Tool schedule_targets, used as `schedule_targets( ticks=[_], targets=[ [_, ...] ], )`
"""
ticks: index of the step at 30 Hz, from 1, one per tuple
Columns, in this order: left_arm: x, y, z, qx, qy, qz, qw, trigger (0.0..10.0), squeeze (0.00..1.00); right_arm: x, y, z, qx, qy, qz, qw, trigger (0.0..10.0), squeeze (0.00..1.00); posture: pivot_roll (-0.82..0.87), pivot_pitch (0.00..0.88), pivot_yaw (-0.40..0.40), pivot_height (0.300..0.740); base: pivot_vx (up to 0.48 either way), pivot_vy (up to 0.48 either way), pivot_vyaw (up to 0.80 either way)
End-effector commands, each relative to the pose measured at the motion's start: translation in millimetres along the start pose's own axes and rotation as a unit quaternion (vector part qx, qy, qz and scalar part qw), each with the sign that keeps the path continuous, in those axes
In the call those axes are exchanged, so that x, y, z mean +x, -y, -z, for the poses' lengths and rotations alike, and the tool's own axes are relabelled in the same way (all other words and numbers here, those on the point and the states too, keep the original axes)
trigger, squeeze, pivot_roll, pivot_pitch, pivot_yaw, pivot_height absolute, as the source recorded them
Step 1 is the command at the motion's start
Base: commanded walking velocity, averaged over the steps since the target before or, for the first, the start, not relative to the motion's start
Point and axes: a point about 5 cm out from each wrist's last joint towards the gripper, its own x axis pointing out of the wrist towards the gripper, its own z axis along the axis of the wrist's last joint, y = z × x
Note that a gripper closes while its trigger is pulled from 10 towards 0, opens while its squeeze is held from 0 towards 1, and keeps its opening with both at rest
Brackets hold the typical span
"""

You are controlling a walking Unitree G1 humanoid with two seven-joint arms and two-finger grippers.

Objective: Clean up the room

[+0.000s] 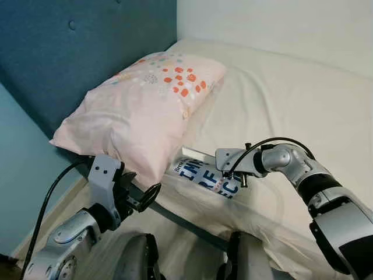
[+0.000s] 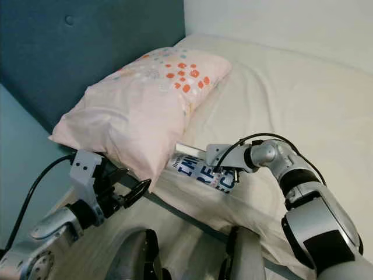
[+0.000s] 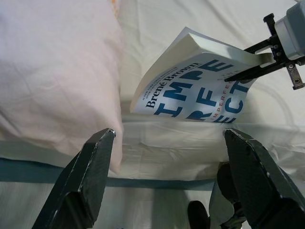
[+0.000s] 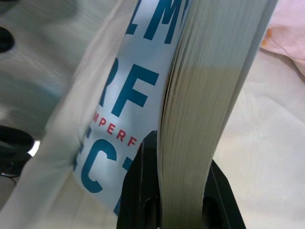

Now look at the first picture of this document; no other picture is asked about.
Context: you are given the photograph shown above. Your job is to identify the teal upholstered headboard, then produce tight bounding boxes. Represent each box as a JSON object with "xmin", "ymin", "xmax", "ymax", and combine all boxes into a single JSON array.
[{"xmin": 0, "ymin": 0, "xmax": 178, "ymax": 141}]

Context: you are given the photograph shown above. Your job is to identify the pink patterned pillow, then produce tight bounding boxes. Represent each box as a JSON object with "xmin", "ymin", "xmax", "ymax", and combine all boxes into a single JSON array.
[{"xmin": 50, "ymin": 51, "xmax": 227, "ymax": 190}]

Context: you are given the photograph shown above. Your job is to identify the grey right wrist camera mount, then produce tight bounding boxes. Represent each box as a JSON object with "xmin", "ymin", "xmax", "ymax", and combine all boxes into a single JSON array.
[{"xmin": 216, "ymin": 147, "xmax": 263, "ymax": 179}]

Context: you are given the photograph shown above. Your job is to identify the robot left leg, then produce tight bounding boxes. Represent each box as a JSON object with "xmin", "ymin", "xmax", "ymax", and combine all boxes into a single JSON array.
[{"xmin": 114, "ymin": 233, "xmax": 161, "ymax": 280}]

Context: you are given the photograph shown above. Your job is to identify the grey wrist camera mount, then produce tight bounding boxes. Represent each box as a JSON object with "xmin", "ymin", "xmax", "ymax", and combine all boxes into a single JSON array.
[
  {"xmin": 216, "ymin": 147, "xmax": 263, "ymax": 179},
  {"xmin": 87, "ymin": 155, "xmax": 124, "ymax": 214}
]

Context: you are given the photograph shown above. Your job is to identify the beige bed mattress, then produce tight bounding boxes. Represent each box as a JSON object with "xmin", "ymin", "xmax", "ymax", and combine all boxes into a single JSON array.
[{"xmin": 12, "ymin": 38, "xmax": 373, "ymax": 280}]

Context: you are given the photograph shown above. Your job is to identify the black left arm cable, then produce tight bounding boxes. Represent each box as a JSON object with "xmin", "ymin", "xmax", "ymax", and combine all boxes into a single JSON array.
[{"xmin": 20, "ymin": 157, "xmax": 94, "ymax": 275}]

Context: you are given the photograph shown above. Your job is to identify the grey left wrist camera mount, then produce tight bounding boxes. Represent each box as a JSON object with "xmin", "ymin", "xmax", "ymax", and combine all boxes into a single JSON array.
[{"xmin": 87, "ymin": 155, "xmax": 124, "ymax": 214}]

